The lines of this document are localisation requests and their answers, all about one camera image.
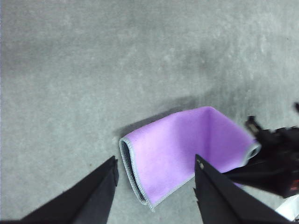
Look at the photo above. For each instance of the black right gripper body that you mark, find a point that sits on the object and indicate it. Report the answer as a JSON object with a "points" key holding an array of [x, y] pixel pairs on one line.
{"points": [[280, 144]]}

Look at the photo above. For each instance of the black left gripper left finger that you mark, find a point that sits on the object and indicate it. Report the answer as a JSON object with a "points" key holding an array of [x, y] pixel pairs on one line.
{"points": [[88, 200]]}

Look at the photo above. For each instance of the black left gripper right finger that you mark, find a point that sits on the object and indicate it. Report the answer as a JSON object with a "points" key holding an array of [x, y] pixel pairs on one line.
{"points": [[222, 200]]}

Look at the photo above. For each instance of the purple towel with grey hem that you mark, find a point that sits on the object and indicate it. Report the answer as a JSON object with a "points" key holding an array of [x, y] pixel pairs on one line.
{"points": [[172, 151]]}

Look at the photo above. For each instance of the grey table cloth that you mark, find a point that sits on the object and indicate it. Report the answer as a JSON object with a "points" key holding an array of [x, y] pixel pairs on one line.
{"points": [[93, 70]]}

